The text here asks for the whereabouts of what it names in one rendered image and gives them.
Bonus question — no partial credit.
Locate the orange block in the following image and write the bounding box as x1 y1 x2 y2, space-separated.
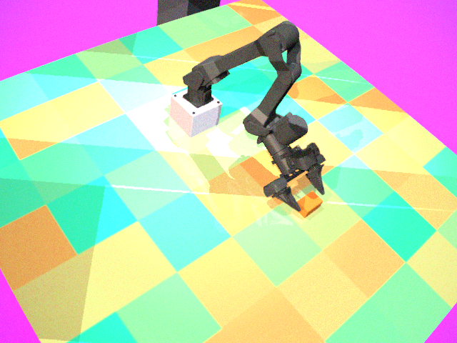
297 191 323 218

